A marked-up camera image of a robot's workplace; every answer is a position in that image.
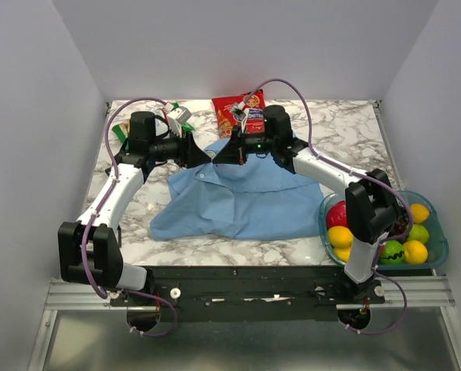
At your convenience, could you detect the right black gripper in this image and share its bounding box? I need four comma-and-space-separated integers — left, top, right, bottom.
212, 125, 275, 166

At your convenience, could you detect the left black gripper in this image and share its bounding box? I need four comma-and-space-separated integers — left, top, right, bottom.
149, 125, 212, 168

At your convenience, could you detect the light blue shirt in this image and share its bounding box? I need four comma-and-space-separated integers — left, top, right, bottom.
150, 155, 324, 241

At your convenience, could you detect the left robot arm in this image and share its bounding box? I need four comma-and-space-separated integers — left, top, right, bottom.
58, 106, 211, 305

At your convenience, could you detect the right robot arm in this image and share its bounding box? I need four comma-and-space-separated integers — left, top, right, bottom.
213, 105, 401, 303

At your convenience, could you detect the red candy bag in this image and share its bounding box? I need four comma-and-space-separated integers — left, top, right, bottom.
211, 89, 268, 140

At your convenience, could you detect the green chips bag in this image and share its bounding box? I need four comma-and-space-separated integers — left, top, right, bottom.
111, 102, 195, 144

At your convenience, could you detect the red dragon fruit toy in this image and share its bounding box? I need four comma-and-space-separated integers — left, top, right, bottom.
326, 201, 348, 229

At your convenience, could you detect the yellow lemon upper left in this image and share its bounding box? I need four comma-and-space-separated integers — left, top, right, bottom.
327, 226, 353, 250

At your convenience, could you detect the yellow lemon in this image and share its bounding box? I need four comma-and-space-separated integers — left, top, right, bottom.
410, 203, 430, 224
333, 247, 351, 263
327, 226, 353, 250
402, 240, 429, 264

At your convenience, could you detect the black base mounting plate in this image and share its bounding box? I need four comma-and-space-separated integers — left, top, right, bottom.
62, 264, 439, 324

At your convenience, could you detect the yellow lemon lower left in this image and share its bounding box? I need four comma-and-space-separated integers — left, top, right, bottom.
333, 247, 351, 263

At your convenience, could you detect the dark purple grape bunch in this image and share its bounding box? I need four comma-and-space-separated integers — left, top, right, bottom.
391, 216, 408, 235

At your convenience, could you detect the green lime lower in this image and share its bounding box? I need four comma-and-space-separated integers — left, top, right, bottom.
378, 240, 405, 265

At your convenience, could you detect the green lime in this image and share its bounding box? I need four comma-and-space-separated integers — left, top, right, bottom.
378, 240, 405, 265
407, 224, 430, 244

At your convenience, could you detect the yellow lemon back right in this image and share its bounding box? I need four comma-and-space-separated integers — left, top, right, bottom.
410, 203, 430, 224

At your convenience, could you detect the green lime upper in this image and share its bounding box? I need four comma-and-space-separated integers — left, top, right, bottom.
407, 224, 430, 244

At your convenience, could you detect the yellow lemon front right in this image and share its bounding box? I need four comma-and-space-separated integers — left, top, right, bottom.
402, 240, 429, 264

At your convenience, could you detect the teal plastic fruit container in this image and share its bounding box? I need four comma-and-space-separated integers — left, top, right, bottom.
318, 190, 449, 272

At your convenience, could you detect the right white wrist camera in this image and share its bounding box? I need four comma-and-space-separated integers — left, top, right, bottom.
230, 102, 249, 134

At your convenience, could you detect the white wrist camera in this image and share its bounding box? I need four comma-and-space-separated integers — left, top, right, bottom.
230, 102, 249, 134
166, 107, 192, 137

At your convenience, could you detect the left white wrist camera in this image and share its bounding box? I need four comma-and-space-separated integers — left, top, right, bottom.
166, 107, 192, 137

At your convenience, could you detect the aluminium rail frame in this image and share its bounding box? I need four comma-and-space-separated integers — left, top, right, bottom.
29, 277, 461, 370

